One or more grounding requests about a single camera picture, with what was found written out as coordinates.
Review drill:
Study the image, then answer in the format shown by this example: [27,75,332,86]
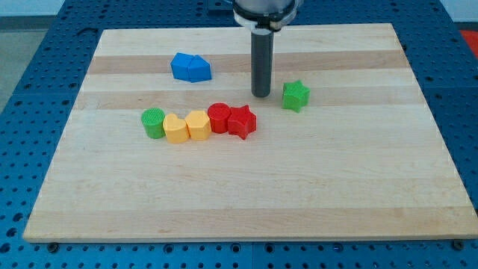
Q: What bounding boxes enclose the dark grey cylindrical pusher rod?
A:
[251,29,274,98]

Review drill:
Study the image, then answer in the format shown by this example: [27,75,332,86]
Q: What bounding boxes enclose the green star block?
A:
[282,80,310,113]

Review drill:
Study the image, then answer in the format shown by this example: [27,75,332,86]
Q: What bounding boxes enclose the red star block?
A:
[228,105,257,140]

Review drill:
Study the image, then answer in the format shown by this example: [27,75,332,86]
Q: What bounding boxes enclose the blue pentagon block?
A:
[187,55,212,82]

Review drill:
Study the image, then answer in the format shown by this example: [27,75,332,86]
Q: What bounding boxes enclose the red cylinder block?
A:
[207,102,231,134]

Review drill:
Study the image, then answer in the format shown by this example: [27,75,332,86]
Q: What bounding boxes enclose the blue cube block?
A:
[170,52,193,81]

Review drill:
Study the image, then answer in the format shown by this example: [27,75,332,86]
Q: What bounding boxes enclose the yellow hexagon block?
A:
[185,111,211,140]

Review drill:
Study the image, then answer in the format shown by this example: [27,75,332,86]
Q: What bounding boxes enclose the yellow heart block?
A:
[163,114,190,143]

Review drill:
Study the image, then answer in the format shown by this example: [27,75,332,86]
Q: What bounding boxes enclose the green cylinder block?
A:
[141,108,165,139]

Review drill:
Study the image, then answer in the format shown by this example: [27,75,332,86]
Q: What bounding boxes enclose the light wooden board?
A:
[23,23,477,243]

